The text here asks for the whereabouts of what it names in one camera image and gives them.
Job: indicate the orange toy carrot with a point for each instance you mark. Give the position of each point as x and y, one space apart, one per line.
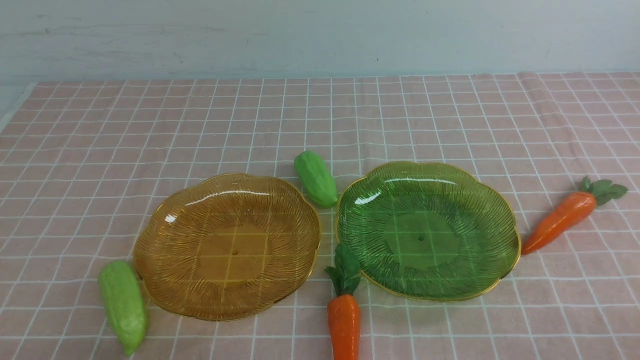
572 210
343 312

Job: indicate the green bitter gourd toy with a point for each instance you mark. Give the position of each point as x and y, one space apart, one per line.
316 179
125 308

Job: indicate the pink checkered tablecloth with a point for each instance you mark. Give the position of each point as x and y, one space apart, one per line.
84 165

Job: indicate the green glass plate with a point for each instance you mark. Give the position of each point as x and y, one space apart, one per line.
428 231

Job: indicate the amber glass plate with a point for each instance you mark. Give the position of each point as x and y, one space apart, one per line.
228 248

